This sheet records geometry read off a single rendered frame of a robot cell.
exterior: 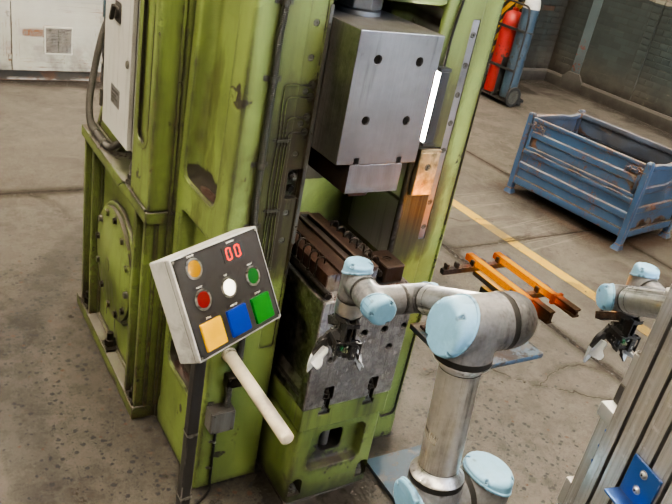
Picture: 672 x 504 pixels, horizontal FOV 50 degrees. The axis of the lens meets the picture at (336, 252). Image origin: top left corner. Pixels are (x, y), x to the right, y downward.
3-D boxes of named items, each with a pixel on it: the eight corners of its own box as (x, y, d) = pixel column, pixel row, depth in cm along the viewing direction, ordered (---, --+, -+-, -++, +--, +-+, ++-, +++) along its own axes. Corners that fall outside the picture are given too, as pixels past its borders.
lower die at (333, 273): (374, 285, 248) (379, 263, 244) (324, 292, 238) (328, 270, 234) (315, 230, 278) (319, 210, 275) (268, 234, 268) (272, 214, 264)
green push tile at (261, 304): (275, 314, 209) (268, 290, 208) (258, 324, 203) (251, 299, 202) (270, 315, 210) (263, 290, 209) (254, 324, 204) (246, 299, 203)
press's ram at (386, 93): (435, 161, 235) (467, 37, 217) (335, 165, 215) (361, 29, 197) (367, 118, 265) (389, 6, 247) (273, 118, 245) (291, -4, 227)
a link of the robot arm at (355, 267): (353, 271, 174) (339, 254, 181) (345, 309, 179) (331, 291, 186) (381, 269, 178) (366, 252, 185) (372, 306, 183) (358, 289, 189)
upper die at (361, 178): (396, 190, 232) (402, 163, 228) (343, 194, 222) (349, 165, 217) (331, 143, 263) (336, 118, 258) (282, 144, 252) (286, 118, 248)
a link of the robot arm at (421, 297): (565, 290, 142) (427, 272, 186) (521, 294, 137) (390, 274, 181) (565, 348, 143) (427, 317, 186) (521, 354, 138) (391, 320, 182)
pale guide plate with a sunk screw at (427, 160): (430, 194, 258) (442, 150, 251) (410, 196, 253) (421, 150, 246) (427, 192, 260) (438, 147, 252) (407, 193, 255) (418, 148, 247)
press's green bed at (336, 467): (365, 481, 292) (389, 390, 271) (283, 507, 273) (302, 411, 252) (301, 397, 332) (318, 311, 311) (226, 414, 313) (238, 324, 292)
